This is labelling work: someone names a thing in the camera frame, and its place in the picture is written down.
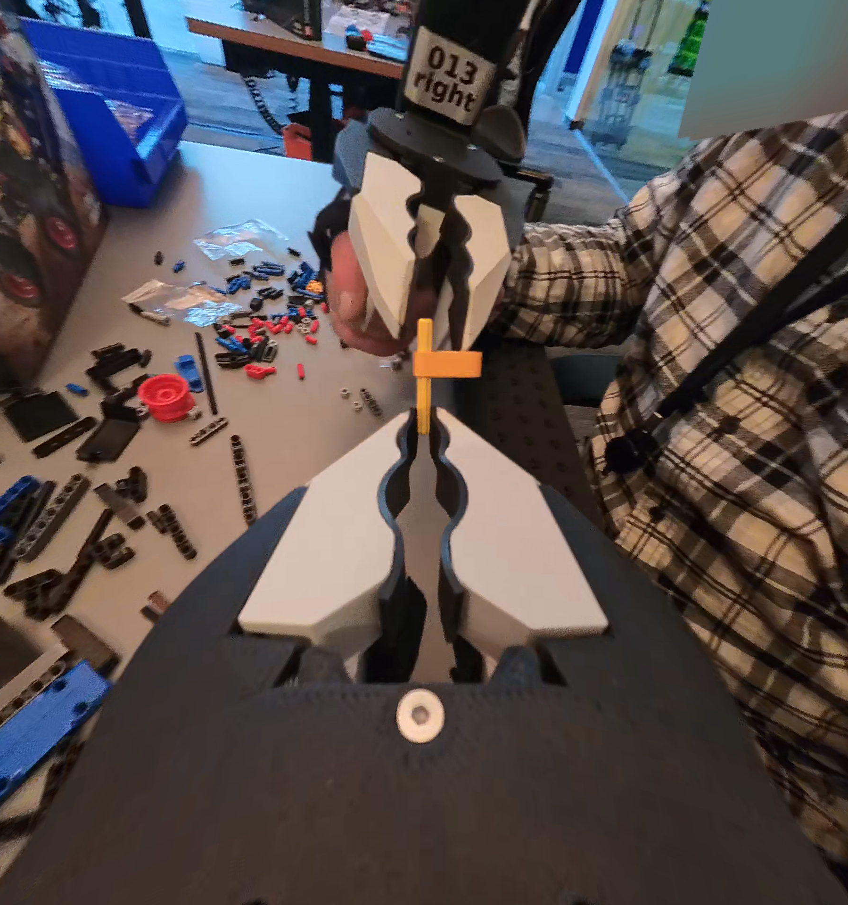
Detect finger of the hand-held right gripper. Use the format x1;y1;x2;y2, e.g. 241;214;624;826
441;194;514;352
348;150;433;342

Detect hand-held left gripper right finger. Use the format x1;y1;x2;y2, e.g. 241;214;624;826
432;409;610;681

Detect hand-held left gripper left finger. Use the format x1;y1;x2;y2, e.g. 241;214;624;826
238;410;428;683

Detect orange thin toy beam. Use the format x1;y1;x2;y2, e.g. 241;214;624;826
414;351;483;379

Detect yellow toy axle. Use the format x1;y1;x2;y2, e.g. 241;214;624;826
417;318;433;434

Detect person's right forearm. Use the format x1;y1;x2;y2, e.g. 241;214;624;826
487;219;651;351

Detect grey desk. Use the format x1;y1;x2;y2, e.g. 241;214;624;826
0;140;559;708

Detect wooden background desk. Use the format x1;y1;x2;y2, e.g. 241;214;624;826
187;16;411;79

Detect person's right hand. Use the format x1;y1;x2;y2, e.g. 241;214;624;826
323;232;411;356

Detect long black toy beam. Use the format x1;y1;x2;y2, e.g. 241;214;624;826
229;435;258;527

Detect small red box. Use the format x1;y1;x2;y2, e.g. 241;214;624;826
282;122;340;160

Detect pile of black toy beams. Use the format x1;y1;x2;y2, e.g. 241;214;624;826
0;343;198;623

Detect clear plastic bag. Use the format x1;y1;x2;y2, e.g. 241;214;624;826
122;279;244;328
194;219;290;261

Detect pile of small toy pins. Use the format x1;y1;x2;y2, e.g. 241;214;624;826
151;247;329;369

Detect teal office chair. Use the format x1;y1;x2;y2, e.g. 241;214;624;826
551;352;623;407

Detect black wheeled cart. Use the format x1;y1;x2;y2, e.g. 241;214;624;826
586;39;651;149

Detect dark cardboard box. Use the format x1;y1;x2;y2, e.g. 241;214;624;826
242;0;323;40

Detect long black toy axle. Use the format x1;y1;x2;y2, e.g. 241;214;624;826
195;331;220;417

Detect red toy wheel rim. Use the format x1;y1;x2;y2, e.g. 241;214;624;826
137;373;197;424

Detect black curved toy panel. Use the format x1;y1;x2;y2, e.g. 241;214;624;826
76;417;142;464

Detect blue storage bin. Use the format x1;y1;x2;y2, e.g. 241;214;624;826
21;16;188;209

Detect grey long toy beam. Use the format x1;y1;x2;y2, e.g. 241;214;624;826
14;474;92;563

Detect crumpled shiny plastic bag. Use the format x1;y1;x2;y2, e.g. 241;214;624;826
38;60;156;142

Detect blue angled toy beam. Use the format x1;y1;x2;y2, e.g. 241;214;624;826
0;475;43;544

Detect black square toy panel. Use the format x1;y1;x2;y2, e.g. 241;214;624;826
0;389;78;443

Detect blue flat toy panel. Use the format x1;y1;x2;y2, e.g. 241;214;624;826
0;661;114;824

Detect toy truck set box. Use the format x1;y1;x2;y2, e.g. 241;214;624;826
0;0;110;397

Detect black coiled cable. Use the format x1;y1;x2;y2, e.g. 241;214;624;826
243;74;287;135

